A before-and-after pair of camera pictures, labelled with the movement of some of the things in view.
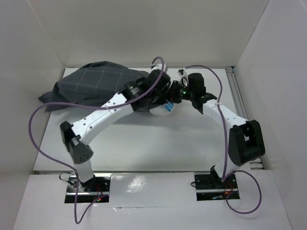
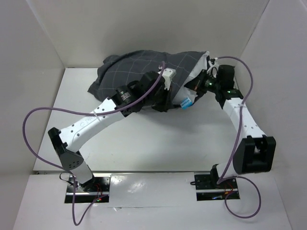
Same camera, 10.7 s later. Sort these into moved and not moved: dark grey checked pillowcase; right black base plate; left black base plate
Moved: dark grey checked pillowcase
Not moved: right black base plate; left black base plate
